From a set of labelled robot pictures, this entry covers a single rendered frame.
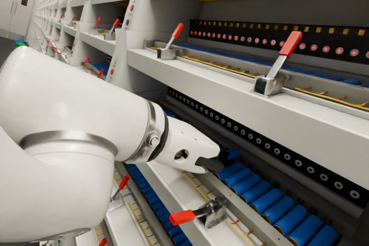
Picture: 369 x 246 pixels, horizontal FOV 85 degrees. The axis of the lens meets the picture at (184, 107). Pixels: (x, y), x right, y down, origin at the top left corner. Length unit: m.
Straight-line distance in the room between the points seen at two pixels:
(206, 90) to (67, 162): 0.23
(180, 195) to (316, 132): 0.23
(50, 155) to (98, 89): 0.07
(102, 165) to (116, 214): 0.41
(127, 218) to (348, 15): 0.64
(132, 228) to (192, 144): 0.35
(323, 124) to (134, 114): 0.19
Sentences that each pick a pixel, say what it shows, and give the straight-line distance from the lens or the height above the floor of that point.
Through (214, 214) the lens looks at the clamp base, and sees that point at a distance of 0.33.
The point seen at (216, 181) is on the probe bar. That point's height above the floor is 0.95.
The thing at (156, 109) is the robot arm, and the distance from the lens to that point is 0.25.
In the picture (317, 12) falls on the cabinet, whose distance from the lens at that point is 0.52.
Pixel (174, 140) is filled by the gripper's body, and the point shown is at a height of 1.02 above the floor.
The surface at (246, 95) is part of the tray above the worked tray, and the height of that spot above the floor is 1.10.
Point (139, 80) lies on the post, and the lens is 0.67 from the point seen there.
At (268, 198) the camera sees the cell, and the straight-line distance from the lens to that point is 0.38.
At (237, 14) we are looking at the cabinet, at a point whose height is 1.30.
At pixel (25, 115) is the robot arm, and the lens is 0.20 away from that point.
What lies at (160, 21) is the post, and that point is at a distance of 0.67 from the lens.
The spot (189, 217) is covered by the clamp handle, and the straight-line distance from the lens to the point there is 0.29.
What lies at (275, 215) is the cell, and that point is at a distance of 0.36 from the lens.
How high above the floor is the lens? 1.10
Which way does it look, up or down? 9 degrees down
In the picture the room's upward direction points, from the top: 21 degrees clockwise
